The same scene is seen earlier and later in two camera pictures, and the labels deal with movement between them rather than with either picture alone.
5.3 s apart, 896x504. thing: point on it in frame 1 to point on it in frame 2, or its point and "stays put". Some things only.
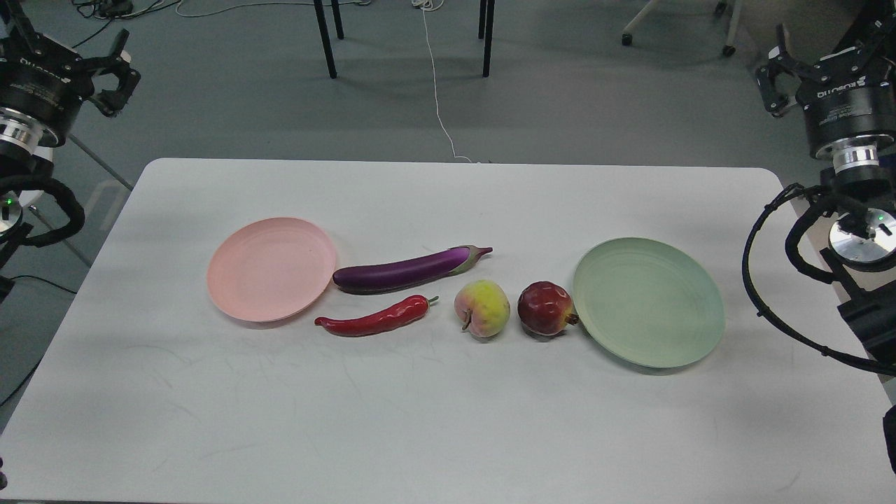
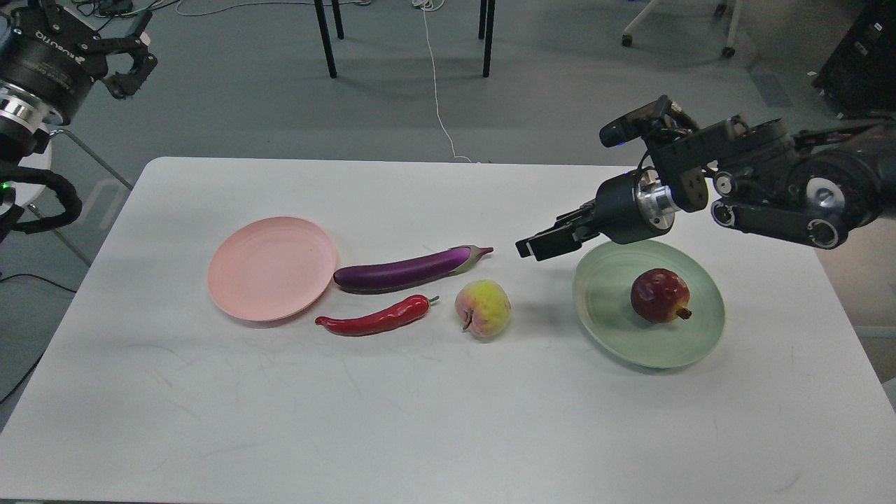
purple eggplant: [408, 272] stays put
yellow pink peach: [483, 306] stays put
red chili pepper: [393, 317] stays put
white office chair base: [721, 6] stays put
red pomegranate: [545, 307] to [660, 295]
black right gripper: [861, 103] to [628, 208]
